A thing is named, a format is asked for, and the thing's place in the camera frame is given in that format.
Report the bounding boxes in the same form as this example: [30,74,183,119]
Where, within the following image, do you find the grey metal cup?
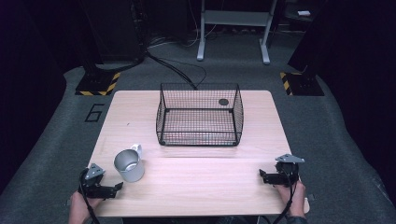
[113,143,146,184]

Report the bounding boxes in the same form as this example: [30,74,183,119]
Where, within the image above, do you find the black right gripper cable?
[272,174,296,224]

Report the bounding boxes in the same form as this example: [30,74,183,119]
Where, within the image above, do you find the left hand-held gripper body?
[79,162,108,200]

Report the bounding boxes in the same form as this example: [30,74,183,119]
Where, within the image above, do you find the black wire basket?
[155,82,245,147]

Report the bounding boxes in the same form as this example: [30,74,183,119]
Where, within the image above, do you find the person's left hand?
[68,190,105,224]

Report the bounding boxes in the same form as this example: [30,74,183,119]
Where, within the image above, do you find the black yellow striped stand base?
[75,71,121,97]
[279,71,325,97]

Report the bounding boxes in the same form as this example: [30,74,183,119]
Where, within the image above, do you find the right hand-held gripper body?
[275,153,306,188]

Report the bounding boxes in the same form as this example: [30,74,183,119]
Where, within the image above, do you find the black floor cable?
[145,49,208,91]

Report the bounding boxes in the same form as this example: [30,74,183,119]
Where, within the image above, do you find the white metal stand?
[196,0,278,65]

